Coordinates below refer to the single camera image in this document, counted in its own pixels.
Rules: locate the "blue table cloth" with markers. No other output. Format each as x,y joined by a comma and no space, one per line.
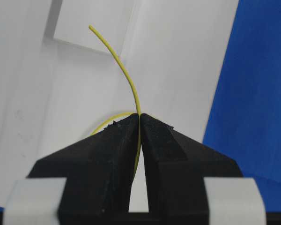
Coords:
245,117

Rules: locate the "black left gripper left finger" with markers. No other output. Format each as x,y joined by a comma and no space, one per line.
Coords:
85,183

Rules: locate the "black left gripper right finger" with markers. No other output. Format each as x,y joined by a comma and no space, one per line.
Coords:
189,183

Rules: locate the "white foam board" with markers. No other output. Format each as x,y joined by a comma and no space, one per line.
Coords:
53,94

